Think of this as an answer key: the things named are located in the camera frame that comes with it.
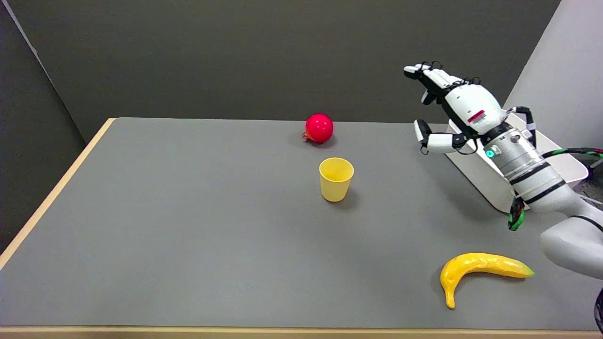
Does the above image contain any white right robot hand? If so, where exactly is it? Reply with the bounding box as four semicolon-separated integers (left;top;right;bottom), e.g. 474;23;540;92
403;62;505;155

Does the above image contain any yellow plastic cup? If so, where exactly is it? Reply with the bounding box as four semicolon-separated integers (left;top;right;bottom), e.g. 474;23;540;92
319;157;355;203

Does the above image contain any white plastic bin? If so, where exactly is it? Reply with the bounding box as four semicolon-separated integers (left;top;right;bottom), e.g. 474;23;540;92
445;111;589;213

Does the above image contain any red pomegranate toy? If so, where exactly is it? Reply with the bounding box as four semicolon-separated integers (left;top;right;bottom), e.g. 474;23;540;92
301;113;334;145

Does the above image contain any yellow toy banana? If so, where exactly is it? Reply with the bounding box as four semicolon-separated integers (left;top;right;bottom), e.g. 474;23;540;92
440;253;536;310

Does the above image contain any black cable bundle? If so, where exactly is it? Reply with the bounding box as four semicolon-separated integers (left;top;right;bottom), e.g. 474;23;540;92
502;106;603;231

